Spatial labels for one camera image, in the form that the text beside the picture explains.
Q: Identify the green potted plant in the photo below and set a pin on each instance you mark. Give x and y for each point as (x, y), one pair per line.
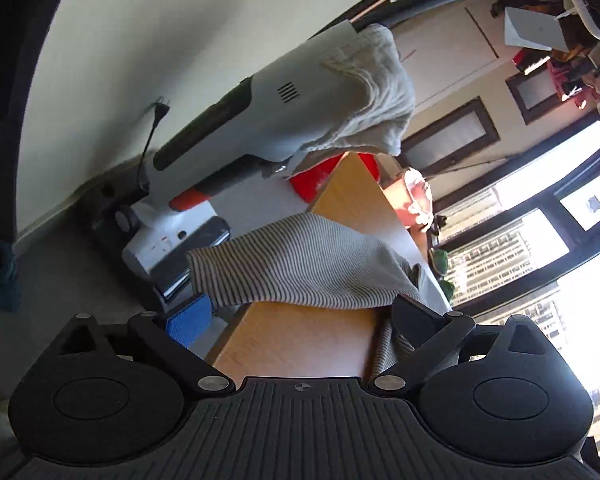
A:
(440, 261)
(447, 291)

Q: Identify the dark small object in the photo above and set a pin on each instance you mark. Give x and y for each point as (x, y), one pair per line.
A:
(438, 224)

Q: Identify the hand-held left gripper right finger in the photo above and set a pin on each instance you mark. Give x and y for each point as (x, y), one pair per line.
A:
(412, 317)

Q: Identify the small dark framed window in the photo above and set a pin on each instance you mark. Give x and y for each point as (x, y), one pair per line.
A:
(535, 92)

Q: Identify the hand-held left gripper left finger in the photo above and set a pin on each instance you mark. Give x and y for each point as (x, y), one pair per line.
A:
(190, 321)

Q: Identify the dark teal slipper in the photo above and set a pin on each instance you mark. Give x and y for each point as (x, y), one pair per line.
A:
(1, 275)

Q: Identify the white crumpled towel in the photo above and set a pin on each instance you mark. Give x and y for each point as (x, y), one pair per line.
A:
(375, 90)

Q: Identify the grey striped garment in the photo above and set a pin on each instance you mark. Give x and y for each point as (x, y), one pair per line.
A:
(305, 260)

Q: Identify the white rag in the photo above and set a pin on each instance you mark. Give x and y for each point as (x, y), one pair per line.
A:
(420, 195)

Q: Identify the colourful clutter pile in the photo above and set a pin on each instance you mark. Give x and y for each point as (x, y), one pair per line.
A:
(575, 65)

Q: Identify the white upright vacuum cleaner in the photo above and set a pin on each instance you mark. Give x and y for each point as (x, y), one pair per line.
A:
(280, 110)

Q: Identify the dark framed frosted window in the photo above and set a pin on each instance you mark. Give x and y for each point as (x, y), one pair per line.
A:
(450, 132)

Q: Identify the red plastic basin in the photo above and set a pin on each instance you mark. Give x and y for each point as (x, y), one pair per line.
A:
(310, 185)

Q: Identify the pink plastic bucket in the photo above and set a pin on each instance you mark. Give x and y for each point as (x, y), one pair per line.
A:
(397, 207)

